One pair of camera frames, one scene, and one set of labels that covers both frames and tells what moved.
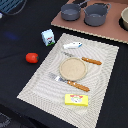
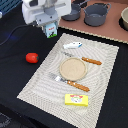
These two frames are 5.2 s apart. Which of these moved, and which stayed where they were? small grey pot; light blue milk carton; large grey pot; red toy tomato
Moved: light blue milk carton
Stayed: red toy tomato; large grey pot; small grey pot
